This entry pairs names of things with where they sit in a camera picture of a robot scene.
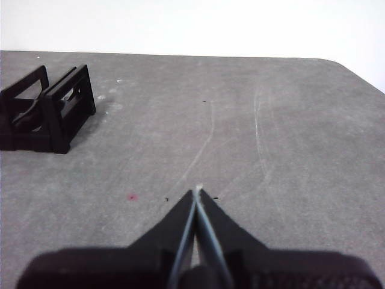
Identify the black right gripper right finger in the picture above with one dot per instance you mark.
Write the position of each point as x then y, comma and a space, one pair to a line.
270, 268

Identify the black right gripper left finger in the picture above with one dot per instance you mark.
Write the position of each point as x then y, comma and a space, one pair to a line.
144, 265

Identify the black plate rack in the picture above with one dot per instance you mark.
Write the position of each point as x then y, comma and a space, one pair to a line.
57, 132

